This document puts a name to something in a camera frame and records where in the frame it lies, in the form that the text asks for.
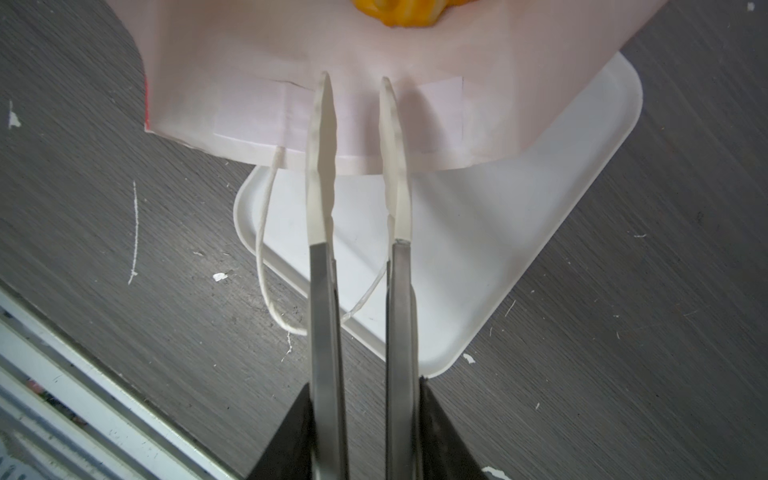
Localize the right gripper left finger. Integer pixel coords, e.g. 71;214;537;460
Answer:
305;72;349;479

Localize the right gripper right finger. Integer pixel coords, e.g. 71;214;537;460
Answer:
379;77;423;479

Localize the red white paper bag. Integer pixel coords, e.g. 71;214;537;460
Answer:
104;0;670;337

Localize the yellow fake braided bread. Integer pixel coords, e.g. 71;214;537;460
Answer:
352;0;472;28

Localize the white plastic tray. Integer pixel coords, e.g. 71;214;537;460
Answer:
232;50;644;379

